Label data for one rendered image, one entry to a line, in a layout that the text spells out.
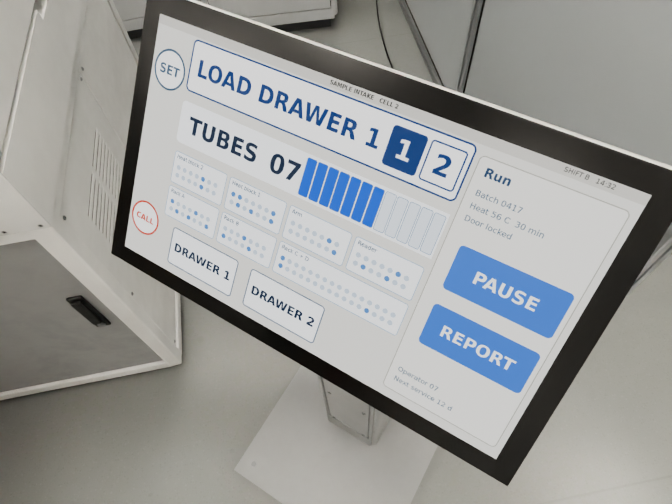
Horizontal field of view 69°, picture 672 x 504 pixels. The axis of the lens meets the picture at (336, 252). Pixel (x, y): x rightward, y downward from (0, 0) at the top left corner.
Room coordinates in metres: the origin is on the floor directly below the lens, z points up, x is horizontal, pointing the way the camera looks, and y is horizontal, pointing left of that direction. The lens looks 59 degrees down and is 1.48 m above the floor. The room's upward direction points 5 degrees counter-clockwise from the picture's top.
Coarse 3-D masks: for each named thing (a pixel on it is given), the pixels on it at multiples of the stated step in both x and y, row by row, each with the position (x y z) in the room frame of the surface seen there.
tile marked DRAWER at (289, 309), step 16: (256, 272) 0.26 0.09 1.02; (256, 288) 0.25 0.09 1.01; (272, 288) 0.24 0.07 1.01; (288, 288) 0.24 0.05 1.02; (256, 304) 0.24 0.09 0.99; (272, 304) 0.23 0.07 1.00; (288, 304) 0.23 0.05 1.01; (304, 304) 0.22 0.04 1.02; (320, 304) 0.22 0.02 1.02; (272, 320) 0.22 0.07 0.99; (288, 320) 0.21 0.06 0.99; (304, 320) 0.21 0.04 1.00; (320, 320) 0.20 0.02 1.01; (304, 336) 0.20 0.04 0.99
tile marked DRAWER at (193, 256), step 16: (176, 240) 0.32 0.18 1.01; (192, 240) 0.31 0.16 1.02; (176, 256) 0.30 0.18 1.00; (192, 256) 0.30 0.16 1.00; (208, 256) 0.29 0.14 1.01; (224, 256) 0.28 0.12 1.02; (192, 272) 0.29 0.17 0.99; (208, 272) 0.28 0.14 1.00; (224, 272) 0.27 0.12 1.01; (224, 288) 0.26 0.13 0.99
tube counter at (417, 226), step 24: (288, 168) 0.32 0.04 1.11; (312, 168) 0.31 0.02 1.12; (336, 168) 0.30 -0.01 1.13; (288, 192) 0.31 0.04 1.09; (312, 192) 0.30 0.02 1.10; (336, 192) 0.29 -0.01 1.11; (360, 192) 0.28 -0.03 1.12; (384, 192) 0.27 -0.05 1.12; (360, 216) 0.26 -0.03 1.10; (384, 216) 0.26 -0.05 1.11; (408, 216) 0.25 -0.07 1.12; (432, 216) 0.24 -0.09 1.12; (408, 240) 0.23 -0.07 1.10; (432, 240) 0.23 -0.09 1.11
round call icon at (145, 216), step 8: (136, 200) 0.37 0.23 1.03; (144, 200) 0.36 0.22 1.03; (136, 208) 0.36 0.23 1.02; (144, 208) 0.36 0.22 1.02; (152, 208) 0.35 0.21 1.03; (160, 208) 0.35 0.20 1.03; (136, 216) 0.35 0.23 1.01; (144, 216) 0.35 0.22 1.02; (152, 216) 0.35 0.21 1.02; (160, 216) 0.34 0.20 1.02; (136, 224) 0.35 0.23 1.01; (144, 224) 0.34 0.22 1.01; (152, 224) 0.34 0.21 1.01; (144, 232) 0.34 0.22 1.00; (152, 232) 0.33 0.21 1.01
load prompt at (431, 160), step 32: (192, 64) 0.43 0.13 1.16; (224, 64) 0.41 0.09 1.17; (256, 64) 0.40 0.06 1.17; (224, 96) 0.39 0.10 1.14; (256, 96) 0.38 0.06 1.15; (288, 96) 0.37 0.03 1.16; (320, 96) 0.35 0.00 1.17; (288, 128) 0.35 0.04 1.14; (320, 128) 0.33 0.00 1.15; (352, 128) 0.32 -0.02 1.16; (384, 128) 0.31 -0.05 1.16; (416, 128) 0.30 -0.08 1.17; (352, 160) 0.30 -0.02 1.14; (384, 160) 0.29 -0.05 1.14; (416, 160) 0.28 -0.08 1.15; (448, 160) 0.27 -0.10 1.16; (448, 192) 0.25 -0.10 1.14
